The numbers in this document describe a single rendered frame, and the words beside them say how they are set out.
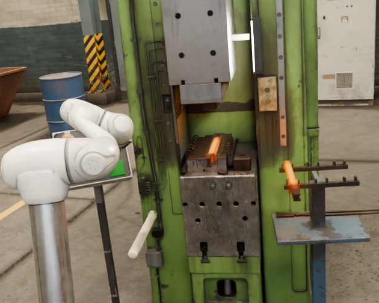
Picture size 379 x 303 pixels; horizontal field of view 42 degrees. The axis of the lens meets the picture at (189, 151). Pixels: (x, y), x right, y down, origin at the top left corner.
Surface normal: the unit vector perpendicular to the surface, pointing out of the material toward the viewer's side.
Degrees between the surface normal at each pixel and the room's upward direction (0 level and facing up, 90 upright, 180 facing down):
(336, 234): 0
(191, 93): 90
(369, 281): 0
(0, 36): 91
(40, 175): 80
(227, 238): 90
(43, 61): 91
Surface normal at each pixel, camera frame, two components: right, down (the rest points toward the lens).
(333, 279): -0.09, -0.95
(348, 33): -0.33, 0.32
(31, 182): -0.10, 0.13
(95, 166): 0.19, 0.17
